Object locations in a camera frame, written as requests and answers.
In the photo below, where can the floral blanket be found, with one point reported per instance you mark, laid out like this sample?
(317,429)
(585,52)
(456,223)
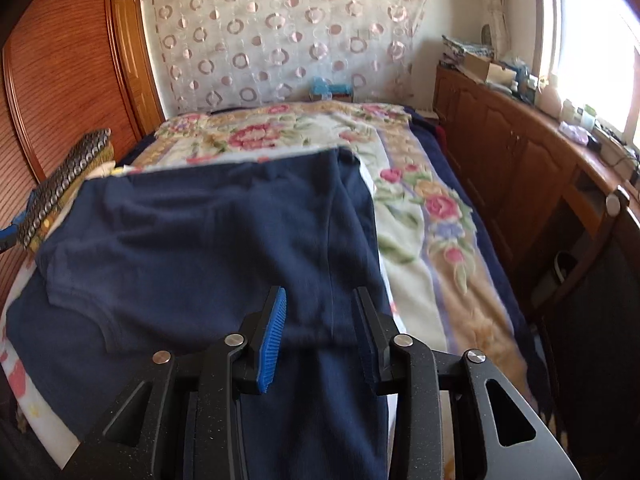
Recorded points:
(425,210)

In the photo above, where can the cardboard box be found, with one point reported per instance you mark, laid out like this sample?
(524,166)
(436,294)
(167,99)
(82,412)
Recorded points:
(487,67)

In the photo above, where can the white flower-print bed sheet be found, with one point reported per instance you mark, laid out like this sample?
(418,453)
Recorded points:
(30,400)

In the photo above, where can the crumpled white plastic bag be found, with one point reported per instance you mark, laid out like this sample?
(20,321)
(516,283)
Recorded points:
(572,132)

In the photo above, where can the sheer circle-patterned curtain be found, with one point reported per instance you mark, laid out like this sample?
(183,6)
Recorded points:
(280,35)

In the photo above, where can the long wooden cabinet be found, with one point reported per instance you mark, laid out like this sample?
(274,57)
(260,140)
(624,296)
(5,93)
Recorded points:
(500,140)

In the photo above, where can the navy printed t-shirt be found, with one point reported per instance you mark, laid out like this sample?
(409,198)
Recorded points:
(200,240)

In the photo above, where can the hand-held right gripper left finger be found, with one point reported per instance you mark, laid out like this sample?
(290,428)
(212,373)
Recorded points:
(272,340)

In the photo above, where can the beige window curtain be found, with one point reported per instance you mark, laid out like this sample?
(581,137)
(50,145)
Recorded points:
(492,5)

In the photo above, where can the white bottle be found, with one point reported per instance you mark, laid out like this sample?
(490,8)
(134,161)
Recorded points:
(550,97)

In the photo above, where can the wooden-framed window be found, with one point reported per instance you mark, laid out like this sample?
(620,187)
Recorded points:
(590,35)

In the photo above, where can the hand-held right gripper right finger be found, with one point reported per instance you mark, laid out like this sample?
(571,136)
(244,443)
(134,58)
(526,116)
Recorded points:
(370,355)

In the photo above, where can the stack of papers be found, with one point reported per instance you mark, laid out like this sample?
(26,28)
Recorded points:
(467,45)

